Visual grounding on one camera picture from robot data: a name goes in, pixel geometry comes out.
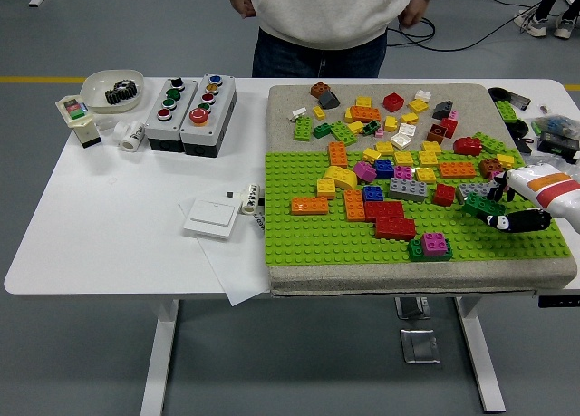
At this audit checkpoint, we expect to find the person's right hand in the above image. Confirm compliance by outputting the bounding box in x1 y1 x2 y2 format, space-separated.
226 0 256 19

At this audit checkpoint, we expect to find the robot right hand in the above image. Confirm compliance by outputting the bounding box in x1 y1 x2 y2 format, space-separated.
479 163 580 235

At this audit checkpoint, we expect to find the person's left hand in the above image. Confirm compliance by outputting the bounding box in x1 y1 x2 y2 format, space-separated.
401 0 434 28

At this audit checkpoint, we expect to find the dark green long brick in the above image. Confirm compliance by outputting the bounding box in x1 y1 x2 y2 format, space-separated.
406 237 454 263
460 191 507 218

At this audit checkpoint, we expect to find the green studded baseplate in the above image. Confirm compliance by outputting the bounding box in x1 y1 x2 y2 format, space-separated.
263 148 573 267

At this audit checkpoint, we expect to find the clear crumpled plastic bag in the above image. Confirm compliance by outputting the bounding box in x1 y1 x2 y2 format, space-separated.
525 154 580 175

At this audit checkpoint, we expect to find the black module with green terminal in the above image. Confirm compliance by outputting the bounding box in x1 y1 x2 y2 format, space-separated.
537 131 580 161

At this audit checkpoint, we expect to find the clear bag of small parts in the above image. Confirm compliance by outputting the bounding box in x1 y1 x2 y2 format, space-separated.
529 114 580 137

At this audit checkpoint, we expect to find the lime green long brick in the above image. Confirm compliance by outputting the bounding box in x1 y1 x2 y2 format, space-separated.
471 130 516 155
293 115 314 142
328 121 359 145
493 99 518 124

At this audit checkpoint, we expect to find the grey long brick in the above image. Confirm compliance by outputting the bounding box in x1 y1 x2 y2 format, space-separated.
387 177 429 203
455 181 493 204

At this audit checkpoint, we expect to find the person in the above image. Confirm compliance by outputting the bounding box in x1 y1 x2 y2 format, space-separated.
514 0 580 40
224 0 448 79

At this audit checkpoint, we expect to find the red rounded brick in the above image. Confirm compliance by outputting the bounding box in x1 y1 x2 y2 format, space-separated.
451 135 482 156

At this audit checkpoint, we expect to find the orange long brick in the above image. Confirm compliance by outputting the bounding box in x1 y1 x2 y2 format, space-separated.
437 160 477 179
326 140 349 168
343 188 367 222
349 105 382 123
290 196 330 217

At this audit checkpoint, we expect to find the red square brick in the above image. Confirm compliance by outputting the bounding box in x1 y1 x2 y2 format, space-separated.
431 182 457 207
382 92 406 113
438 116 459 140

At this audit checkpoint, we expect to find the dark grey slope brick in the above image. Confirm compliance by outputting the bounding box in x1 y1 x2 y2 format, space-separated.
316 90 341 110
430 100 455 121

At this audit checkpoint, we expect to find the black table control panel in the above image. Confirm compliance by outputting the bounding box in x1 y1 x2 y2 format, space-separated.
537 294 580 309

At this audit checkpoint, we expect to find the brown upturned brick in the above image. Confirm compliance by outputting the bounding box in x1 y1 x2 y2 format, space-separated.
426 123 450 144

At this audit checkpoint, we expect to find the grey emergency-stop control box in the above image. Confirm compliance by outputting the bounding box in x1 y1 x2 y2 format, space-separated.
179 73 237 158

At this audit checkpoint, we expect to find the black metal gear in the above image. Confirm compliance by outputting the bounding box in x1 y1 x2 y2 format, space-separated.
104 79 140 105

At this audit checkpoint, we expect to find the grey four-button control box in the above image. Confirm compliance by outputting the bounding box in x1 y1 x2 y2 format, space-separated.
143 76 199 153

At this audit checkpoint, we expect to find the red long brick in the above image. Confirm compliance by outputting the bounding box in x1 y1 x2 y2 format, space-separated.
362 200 405 222
373 215 417 240

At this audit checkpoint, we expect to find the white table leg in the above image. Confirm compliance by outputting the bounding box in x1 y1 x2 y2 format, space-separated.
454 296 508 413
139 297 181 416

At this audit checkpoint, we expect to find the white bowl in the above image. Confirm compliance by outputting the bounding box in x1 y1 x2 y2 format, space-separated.
80 69 145 115

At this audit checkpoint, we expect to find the magenta rounded brick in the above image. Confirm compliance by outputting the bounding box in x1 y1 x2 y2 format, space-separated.
352 160 378 183

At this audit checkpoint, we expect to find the white pipe tee fitting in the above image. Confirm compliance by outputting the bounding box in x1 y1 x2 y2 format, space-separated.
112 119 147 153

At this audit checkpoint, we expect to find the yellow arch brick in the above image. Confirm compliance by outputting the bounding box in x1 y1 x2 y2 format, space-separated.
322 164 359 190

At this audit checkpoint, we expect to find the white labelled pipe fitting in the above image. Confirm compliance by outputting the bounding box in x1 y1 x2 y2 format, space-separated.
238 182 265 217

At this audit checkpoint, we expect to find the metal floor socket box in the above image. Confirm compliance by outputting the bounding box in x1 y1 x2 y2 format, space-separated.
399 328 441 365

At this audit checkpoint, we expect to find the black floor cable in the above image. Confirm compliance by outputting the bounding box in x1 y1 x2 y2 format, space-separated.
384 7 543 53

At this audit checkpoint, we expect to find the grey metal table bracket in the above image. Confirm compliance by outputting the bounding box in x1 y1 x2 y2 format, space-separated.
393 296 430 321

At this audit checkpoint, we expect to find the white red-green pushbutton switch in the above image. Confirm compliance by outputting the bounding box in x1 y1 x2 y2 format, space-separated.
54 93 103 150

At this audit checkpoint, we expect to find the white wall switch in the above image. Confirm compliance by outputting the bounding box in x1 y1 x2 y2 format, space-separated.
182 198 238 240

